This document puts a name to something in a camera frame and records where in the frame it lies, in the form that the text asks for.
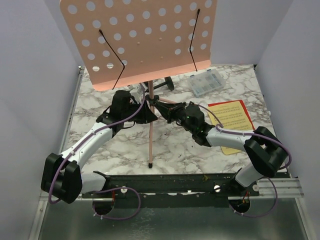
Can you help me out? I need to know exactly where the red paper sheet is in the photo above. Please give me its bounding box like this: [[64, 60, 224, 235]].
[[208, 99, 258, 132]]

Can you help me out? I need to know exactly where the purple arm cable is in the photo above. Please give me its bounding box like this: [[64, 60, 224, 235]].
[[198, 104, 293, 218], [48, 83, 147, 221]]

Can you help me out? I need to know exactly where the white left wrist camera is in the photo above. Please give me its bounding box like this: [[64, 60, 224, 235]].
[[128, 85, 144, 103]]

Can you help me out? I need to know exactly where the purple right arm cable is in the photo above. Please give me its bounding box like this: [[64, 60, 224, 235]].
[[198, 104, 293, 218]]

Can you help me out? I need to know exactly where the aluminium frame rail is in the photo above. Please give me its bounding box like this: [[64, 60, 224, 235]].
[[256, 178, 304, 199]]

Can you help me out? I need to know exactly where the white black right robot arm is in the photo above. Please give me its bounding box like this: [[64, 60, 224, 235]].
[[153, 100, 292, 196]]

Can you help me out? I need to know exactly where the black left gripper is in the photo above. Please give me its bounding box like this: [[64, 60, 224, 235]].
[[122, 99, 157, 124]]

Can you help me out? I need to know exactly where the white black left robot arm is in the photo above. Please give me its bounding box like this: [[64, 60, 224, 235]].
[[40, 90, 158, 204]]

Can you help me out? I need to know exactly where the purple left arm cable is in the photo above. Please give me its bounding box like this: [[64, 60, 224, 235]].
[[48, 83, 147, 221]]

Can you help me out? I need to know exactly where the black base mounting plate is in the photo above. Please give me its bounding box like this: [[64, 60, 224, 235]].
[[82, 169, 292, 208]]

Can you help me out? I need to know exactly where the clear plastic compartment box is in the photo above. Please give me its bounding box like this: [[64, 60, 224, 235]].
[[187, 69, 226, 98]]

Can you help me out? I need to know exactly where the yellow sheet music page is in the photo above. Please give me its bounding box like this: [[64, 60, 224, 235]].
[[207, 100, 253, 156]]

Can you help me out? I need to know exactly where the pink perforated music stand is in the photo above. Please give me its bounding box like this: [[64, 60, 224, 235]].
[[59, 0, 218, 168]]

